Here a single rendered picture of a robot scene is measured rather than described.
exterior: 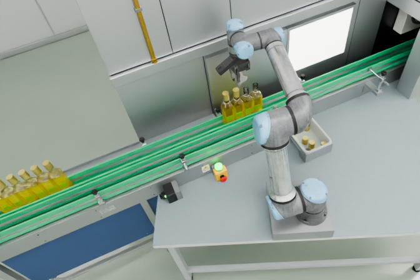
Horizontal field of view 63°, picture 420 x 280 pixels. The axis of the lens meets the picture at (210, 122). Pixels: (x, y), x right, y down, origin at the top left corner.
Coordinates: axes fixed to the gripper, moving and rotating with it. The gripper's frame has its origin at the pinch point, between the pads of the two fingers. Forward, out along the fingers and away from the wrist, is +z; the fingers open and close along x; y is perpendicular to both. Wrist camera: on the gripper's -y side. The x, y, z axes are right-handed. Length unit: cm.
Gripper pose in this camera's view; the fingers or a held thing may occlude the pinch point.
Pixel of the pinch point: (235, 82)
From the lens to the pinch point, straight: 177.5
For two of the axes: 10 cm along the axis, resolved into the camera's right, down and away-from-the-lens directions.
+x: -3.9, -6.7, 6.3
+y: 9.1, -3.7, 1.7
